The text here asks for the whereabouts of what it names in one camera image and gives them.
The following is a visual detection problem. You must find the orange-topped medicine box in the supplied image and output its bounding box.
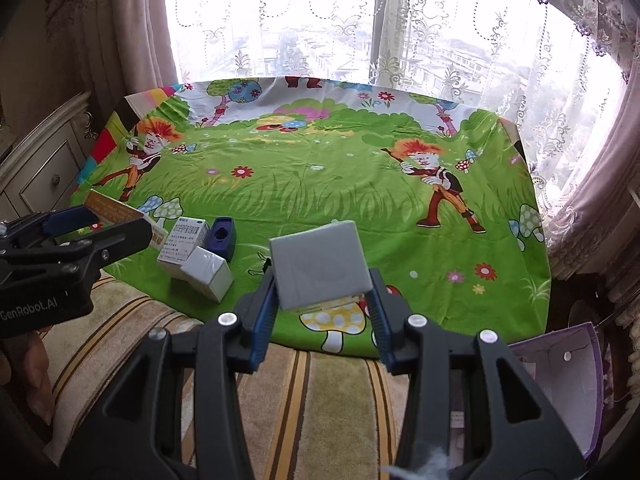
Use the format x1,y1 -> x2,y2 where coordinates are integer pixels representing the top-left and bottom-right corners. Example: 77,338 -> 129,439
84,190 -> 168,249

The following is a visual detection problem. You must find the small white cube box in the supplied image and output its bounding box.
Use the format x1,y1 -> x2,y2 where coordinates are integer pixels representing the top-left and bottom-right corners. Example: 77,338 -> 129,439
269,220 -> 373,311

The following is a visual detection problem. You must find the left human hand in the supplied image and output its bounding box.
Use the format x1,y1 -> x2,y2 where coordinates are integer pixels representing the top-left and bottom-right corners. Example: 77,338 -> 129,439
1,332 -> 54,425

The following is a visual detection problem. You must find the white carved cabinet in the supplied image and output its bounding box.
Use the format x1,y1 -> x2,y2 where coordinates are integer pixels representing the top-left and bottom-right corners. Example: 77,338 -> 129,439
0,92 -> 98,221

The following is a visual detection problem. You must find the purple storage box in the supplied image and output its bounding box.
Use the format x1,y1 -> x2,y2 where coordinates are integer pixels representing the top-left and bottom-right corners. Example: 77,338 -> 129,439
510,322 -> 603,458

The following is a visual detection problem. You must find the white medicine box blue text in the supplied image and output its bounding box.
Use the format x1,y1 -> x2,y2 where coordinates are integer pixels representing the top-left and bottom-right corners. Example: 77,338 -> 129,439
156,217 -> 209,281

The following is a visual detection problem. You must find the striped sofa cushion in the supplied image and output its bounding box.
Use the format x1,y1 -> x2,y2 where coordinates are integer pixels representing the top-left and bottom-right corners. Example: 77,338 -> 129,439
40,273 -> 408,479

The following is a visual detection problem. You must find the white box near cushion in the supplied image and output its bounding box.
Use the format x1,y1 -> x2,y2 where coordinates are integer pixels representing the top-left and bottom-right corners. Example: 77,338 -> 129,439
180,247 -> 233,304

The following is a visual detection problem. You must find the dark blue small case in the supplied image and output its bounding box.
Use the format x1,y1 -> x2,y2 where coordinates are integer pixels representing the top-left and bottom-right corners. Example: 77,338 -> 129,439
204,217 -> 236,263

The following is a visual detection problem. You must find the green cartoon tablecloth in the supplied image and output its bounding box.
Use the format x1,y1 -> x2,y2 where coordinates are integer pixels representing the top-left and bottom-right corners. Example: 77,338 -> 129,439
72,76 -> 551,342

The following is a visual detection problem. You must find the pink floral curtain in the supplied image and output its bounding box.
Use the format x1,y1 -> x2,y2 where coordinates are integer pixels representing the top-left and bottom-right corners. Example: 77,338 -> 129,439
546,60 -> 639,280

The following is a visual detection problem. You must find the white lace sheer curtain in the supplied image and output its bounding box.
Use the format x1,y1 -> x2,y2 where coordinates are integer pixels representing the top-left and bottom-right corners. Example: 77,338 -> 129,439
165,0 -> 639,217

